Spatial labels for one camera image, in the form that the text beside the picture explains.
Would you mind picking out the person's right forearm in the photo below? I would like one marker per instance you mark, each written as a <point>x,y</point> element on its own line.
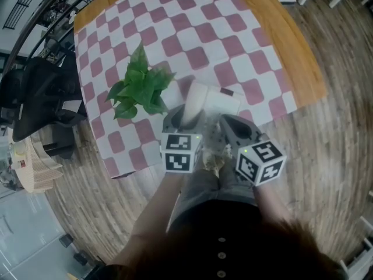
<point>271,203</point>

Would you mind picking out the person's right shoe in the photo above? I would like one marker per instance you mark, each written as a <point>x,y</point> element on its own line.
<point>227,152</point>

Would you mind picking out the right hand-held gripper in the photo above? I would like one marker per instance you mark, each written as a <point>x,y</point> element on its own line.
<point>260,163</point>

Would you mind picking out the green potted plant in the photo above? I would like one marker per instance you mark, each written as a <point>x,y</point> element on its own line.
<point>140,83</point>

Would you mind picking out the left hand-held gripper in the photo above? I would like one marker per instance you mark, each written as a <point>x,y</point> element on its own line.
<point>179,153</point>

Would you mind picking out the person's shoe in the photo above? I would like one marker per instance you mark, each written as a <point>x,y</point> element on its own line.
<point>211,162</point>
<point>227,152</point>

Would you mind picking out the round table beige cloth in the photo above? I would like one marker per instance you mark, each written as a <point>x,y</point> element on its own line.
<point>38,171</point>

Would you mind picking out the small black floor stand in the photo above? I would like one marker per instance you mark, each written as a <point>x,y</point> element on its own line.
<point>65,240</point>
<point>80,258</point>

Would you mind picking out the person's grey trousers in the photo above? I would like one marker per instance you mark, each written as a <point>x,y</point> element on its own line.
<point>201,191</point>

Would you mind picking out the black office chair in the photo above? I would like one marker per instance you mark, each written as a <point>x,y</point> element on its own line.
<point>43,98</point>
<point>10,89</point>

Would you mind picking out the small red white box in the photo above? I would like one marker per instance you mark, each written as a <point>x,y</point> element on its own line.
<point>21,163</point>

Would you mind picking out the person's black buttoned top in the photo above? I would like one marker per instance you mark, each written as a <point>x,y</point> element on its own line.
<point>227,214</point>

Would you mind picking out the pink white checkered tablecloth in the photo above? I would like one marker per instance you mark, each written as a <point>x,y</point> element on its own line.
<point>189,25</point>

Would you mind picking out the person's left forearm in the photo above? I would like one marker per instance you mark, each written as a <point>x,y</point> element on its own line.
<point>151,209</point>

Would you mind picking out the dark round table base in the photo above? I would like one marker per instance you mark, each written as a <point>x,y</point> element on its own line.
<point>61,144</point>

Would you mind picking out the person's left shoe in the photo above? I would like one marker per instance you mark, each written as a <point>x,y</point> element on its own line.
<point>211,162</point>

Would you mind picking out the black balcony railing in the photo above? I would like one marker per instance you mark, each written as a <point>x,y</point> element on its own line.
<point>23,1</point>

